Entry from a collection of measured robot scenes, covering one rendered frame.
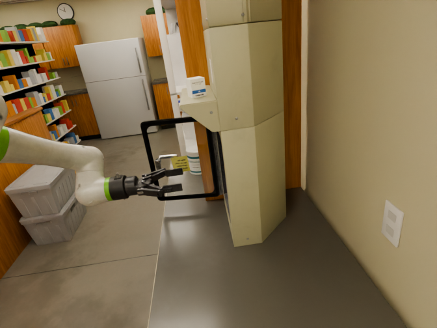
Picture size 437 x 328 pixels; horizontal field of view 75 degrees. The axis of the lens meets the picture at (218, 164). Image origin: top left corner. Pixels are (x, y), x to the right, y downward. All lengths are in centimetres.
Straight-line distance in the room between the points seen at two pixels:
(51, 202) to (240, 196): 231
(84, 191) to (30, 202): 201
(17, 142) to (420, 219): 113
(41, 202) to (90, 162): 196
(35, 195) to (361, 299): 272
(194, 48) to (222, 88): 39
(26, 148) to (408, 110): 108
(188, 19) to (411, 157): 90
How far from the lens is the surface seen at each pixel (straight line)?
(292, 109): 136
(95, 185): 117
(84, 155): 118
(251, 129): 94
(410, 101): 82
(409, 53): 82
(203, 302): 100
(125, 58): 588
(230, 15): 89
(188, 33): 125
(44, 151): 111
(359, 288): 105
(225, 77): 89
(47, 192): 304
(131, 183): 113
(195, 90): 97
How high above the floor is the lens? 169
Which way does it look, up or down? 24 degrees down
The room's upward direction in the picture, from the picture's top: 7 degrees counter-clockwise
